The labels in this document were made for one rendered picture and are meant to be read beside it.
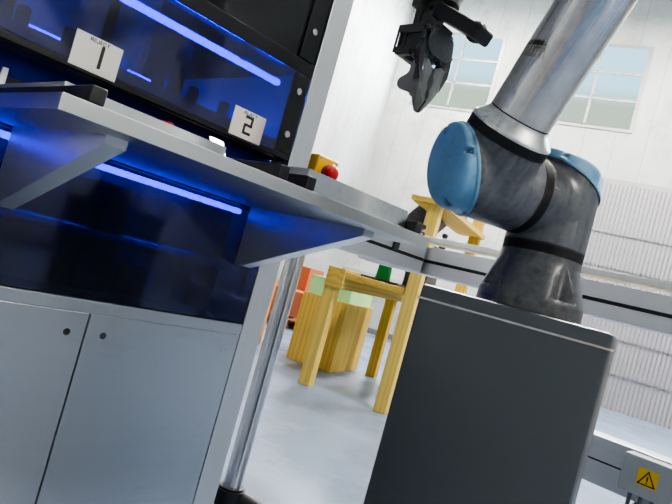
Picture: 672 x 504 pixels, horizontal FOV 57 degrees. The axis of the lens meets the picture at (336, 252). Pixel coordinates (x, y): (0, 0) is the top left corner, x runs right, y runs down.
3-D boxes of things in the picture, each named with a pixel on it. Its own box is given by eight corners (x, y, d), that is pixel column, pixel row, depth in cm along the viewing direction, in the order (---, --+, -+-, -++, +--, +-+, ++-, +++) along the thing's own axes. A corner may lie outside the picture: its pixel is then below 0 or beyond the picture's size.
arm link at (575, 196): (604, 261, 89) (628, 170, 89) (534, 236, 83) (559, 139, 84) (544, 254, 100) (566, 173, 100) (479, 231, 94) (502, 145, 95)
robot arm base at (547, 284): (583, 328, 95) (599, 265, 95) (575, 324, 82) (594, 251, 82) (486, 302, 102) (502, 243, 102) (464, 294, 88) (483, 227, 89)
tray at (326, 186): (187, 172, 120) (192, 155, 120) (285, 207, 138) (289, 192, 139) (303, 190, 96) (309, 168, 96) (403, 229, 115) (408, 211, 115)
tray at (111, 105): (-22, 105, 103) (-16, 84, 103) (121, 155, 122) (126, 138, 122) (57, 107, 80) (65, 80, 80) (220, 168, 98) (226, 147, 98)
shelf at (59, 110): (-60, 105, 100) (-56, 93, 100) (266, 214, 150) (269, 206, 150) (57, 108, 66) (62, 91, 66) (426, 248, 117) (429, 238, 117)
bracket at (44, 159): (-11, 203, 100) (12, 125, 100) (9, 208, 102) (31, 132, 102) (77, 236, 76) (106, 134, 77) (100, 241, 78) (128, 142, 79)
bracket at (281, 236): (234, 263, 136) (250, 206, 136) (244, 266, 138) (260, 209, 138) (345, 298, 112) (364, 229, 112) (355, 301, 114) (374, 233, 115)
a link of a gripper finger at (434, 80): (406, 117, 116) (419, 70, 116) (431, 118, 112) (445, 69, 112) (396, 111, 114) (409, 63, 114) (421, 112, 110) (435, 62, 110)
